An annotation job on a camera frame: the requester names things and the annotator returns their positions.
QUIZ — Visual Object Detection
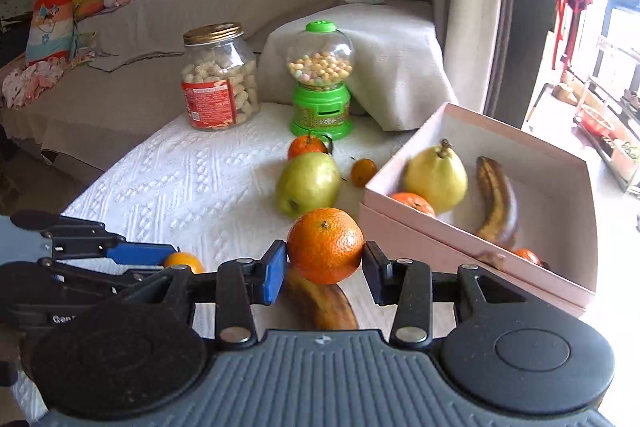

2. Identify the green candy dispenser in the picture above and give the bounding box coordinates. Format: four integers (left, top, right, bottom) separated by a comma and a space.
286, 21, 355, 142

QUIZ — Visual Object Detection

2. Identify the pink cardboard box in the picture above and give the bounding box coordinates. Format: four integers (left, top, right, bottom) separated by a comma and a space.
359, 103, 600, 320

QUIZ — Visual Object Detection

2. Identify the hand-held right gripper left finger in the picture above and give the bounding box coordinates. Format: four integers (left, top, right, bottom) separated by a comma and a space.
145, 239, 288, 344

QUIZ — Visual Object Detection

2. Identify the colourful cartoon pillow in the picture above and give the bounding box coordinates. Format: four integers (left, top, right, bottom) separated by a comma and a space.
25, 0, 76, 64

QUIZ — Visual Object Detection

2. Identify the green pear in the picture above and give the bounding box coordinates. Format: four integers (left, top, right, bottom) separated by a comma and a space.
276, 152, 342, 219
402, 139, 469, 215

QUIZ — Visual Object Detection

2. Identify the beige curtain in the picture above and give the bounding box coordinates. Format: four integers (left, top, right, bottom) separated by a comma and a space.
435, 0, 518, 128

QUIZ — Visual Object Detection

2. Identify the white textured tablecloth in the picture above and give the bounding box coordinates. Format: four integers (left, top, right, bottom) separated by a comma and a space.
10, 99, 451, 427

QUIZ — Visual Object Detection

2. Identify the potted plant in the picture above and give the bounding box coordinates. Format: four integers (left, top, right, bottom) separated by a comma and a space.
607, 138, 640, 168

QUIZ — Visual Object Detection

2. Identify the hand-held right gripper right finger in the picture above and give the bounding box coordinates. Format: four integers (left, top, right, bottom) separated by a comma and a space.
362, 241, 521, 350

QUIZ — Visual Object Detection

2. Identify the red plastic basin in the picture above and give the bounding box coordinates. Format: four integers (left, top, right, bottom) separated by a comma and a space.
580, 106, 618, 138

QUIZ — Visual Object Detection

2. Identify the white armrest cover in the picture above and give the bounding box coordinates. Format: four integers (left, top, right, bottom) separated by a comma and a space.
257, 0, 458, 132

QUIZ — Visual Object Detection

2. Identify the glass jar with gold lid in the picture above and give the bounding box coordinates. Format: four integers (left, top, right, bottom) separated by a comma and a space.
180, 23, 262, 132

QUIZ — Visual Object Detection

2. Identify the small orange kumquat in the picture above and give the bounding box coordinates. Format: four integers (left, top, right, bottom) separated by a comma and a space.
351, 158, 377, 186

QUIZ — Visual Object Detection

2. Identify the brown spotted banana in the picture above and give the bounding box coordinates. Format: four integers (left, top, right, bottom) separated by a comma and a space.
284, 267, 360, 332
472, 156, 521, 250

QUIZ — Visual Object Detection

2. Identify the metal shoe rack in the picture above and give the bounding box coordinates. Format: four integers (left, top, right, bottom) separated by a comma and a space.
572, 34, 640, 198

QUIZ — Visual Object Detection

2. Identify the pink floral cloth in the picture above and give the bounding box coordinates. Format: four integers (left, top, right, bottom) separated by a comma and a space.
0, 59, 66, 108

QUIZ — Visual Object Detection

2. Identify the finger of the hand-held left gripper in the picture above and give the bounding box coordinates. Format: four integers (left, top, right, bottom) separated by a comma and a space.
10, 209, 180, 267
37, 257, 173, 295

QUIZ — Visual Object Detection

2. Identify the small orange tangerine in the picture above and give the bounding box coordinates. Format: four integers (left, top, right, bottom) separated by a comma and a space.
163, 252, 206, 275

